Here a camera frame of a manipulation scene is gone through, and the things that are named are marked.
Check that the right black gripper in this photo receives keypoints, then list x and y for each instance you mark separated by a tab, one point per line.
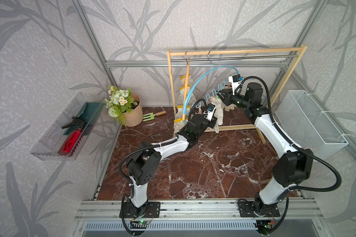
228	94

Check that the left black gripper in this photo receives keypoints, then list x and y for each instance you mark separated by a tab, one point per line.
212	123

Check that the orange clip hanger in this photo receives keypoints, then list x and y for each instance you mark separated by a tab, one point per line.
186	85

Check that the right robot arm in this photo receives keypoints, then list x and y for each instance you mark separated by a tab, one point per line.
294	164

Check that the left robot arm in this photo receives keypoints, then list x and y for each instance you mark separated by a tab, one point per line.
140	166

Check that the green garden fork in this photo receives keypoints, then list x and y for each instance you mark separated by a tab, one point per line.
151	116

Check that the potted white flower plant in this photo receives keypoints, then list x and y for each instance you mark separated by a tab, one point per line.
124	106

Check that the wooden clothes rack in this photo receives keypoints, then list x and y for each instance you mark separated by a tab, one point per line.
295	52

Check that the green trowel scoop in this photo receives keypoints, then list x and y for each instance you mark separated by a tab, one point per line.
89	113

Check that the red spray bottle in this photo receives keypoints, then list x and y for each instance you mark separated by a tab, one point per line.
74	137

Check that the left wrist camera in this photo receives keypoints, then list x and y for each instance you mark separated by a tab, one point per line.
209	112

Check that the white wire basket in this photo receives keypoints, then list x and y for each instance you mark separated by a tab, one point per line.
308	125

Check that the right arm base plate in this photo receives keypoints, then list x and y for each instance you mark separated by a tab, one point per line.
258	209

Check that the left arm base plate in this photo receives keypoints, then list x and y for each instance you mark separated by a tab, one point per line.
151	209

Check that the clear plastic wall bin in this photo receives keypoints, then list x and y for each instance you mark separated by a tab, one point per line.
48	146

